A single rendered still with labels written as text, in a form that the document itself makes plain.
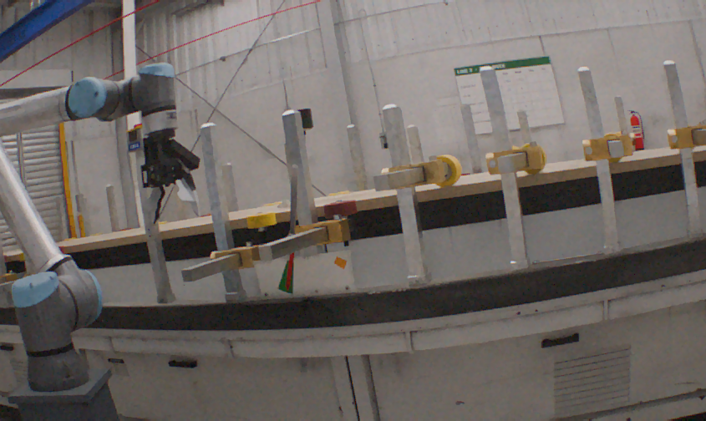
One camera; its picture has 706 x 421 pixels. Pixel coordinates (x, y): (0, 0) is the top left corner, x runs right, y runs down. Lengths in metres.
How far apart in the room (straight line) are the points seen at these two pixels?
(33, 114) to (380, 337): 1.05
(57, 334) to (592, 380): 1.45
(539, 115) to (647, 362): 7.11
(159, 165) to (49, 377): 0.59
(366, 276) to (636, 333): 0.83
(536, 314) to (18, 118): 1.36
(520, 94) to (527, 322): 7.33
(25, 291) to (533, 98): 7.90
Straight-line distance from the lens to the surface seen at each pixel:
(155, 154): 1.53
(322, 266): 1.72
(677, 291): 1.64
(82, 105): 1.46
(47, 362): 1.56
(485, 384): 1.96
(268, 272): 1.78
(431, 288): 1.62
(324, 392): 2.12
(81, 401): 1.49
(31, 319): 1.55
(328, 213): 1.80
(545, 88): 8.81
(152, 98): 1.53
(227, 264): 1.76
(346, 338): 1.77
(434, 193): 1.82
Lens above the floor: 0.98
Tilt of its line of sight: 3 degrees down
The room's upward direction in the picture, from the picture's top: 10 degrees counter-clockwise
